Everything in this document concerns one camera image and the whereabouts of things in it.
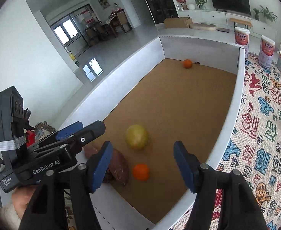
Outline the sweet potato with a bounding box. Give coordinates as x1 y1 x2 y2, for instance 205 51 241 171
104 149 129 186

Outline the green round fruit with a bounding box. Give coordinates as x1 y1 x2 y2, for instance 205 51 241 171
125 125 148 150

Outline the small orange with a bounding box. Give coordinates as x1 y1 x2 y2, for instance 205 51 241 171
132 163 150 181

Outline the dark orange front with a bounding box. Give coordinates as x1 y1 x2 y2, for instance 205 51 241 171
183 59 193 69

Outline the left hand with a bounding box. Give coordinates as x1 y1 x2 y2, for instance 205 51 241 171
11 185 37 219

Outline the patterned woven tablecloth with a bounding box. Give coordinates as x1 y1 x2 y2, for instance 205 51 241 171
211 53 281 229

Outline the dining table with chairs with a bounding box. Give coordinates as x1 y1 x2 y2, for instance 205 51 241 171
85 9 133 46

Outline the white cardboard box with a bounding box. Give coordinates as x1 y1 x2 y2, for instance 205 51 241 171
61 36 245 229

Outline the brown cardboard box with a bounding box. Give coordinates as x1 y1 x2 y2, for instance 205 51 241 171
163 17 192 29

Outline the right pink white can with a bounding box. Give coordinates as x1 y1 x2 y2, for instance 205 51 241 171
258 35 275 69

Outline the pink white can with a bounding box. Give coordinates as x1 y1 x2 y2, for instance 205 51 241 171
234 27 250 59
258 35 275 69

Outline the left pink white can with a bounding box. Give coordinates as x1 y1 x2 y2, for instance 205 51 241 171
234 27 250 59

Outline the red flower vase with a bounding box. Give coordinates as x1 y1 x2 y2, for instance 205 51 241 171
176 0 187 10

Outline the small wooden side table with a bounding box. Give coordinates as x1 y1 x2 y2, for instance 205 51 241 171
229 18 253 30

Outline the white tv cabinet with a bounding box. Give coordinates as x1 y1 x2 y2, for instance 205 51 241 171
177 10 281 42

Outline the potted plant left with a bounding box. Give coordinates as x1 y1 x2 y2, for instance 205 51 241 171
194 0 208 10

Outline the potted plant by television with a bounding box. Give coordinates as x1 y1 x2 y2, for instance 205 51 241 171
260 5 278 23

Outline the black television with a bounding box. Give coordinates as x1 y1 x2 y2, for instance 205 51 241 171
212 0 251 15

